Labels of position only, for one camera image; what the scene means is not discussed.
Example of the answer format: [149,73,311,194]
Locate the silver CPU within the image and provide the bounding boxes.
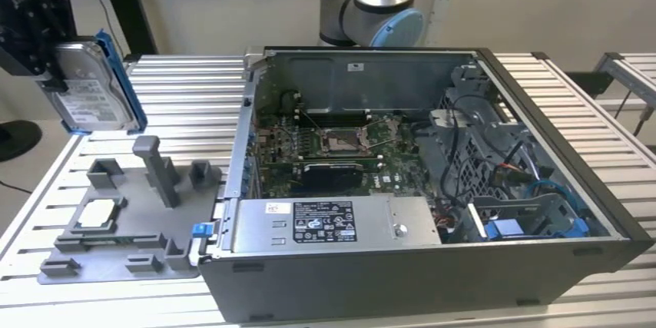
[75,200,123,230]

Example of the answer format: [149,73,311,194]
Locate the aluminium slat side table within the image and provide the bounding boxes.
[594,51,656,114]

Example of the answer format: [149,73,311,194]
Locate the blue plastic drive bracket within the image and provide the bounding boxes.
[485,217,590,239]

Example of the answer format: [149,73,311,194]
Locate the metal socket cover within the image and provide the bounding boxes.
[362,115,406,144]

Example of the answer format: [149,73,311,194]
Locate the red black twisted wire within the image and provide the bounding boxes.
[433,204,458,233]

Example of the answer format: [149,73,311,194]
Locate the black round monitor base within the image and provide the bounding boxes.
[0,119,43,163]

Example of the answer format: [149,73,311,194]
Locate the dark grey open PC case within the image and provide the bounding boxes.
[199,45,646,323]

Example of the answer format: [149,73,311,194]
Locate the black frame post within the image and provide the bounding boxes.
[105,0,159,56]

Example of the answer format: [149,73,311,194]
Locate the CPU socket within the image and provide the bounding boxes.
[318,126,369,154]

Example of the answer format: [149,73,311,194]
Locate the thin metal locking lever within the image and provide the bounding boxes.
[299,109,325,131]
[371,114,407,148]

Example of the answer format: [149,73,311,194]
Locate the grey perforated disk bay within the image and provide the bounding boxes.
[415,62,581,210]

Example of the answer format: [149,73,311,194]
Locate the black table bracket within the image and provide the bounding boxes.
[566,70,615,98]

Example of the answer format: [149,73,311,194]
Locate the grey plastic parts rack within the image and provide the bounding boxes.
[38,134,230,287]

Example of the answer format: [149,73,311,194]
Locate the grey power supply with label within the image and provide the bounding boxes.
[230,195,446,256]

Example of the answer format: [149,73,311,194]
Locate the hard disk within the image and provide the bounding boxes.
[51,28,150,137]

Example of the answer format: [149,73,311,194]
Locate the blue data wire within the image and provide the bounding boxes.
[527,178,583,214]

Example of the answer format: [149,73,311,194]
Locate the grey metal disk bay cage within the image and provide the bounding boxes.
[459,189,614,245]

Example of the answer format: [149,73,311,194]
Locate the black graphics card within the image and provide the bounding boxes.
[295,161,369,193]

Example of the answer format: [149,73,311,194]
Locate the green motherboard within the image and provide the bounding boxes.
[254,111,433,198]

